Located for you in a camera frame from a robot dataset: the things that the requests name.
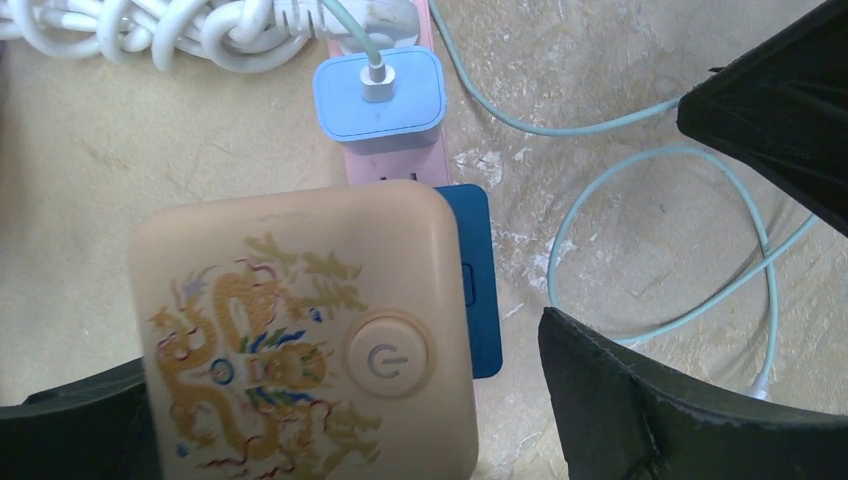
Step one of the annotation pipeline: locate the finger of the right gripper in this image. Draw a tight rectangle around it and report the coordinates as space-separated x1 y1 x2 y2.
677 1 847 233

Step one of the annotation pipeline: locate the light blue USB charger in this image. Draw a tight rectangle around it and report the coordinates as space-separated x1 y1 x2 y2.
313 46 447 156

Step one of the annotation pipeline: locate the blue cube adapter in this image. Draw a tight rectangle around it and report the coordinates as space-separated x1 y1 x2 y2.
437 184 503 379

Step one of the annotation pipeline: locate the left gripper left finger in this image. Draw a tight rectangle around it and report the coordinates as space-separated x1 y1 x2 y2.
1 359 163 479

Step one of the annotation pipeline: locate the orange cube adapter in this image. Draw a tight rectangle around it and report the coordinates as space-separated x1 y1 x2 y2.
128 180 478 479

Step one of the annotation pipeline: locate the white coiled power cord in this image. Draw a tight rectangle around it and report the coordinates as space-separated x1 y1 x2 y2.
0 0 422 74

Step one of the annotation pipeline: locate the light blue USB cable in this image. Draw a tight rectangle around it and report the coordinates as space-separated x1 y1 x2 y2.
321 0 819 401

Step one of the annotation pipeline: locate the pink power strip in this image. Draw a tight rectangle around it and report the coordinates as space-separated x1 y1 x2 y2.
341 126 451 187

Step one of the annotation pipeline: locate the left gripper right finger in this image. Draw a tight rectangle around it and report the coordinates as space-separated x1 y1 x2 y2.
538 307 847 479

